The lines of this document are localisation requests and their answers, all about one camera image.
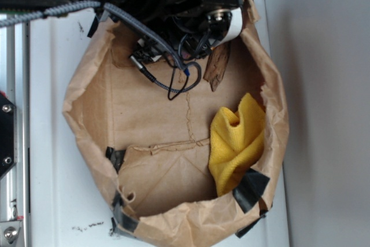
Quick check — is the aluminium frame rail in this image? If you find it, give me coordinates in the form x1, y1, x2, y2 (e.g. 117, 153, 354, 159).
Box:
1, 23, 31, 246

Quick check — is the yellow cloth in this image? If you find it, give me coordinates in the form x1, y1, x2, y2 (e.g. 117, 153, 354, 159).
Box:
208, 93, 265, 197

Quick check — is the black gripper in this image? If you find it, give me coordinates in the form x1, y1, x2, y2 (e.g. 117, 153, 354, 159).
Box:
128, 0, 242, 69

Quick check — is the black thin wire loop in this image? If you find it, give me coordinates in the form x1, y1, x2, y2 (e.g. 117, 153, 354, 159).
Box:
167, 31, 212, 101

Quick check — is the black metal bracket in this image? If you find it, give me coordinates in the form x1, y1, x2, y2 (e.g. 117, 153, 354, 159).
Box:
0, 91, 17, 179

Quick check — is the brown bark piece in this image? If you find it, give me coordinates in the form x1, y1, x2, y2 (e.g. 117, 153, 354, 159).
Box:
203, 42, 231, 92

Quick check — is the brown paper bag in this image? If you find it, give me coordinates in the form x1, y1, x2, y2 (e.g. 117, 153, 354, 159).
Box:
63, 0, 289, 246

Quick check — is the grey braided cable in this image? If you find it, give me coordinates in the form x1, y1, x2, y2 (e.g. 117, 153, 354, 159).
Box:
0, 0, 202, 94

